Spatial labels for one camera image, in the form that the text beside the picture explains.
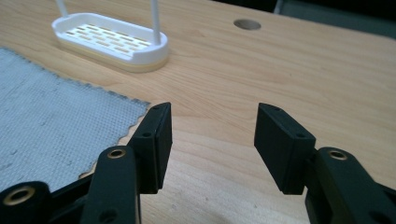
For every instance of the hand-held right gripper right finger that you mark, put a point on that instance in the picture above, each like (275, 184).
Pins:
(281, 149)

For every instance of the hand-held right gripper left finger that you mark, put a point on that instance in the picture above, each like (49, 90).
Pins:
(154, 146)

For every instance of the grey woven cloth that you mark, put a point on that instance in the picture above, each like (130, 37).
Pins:
(53, 121)

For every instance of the white slotted drain rack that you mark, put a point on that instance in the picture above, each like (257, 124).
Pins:
(109, 42)

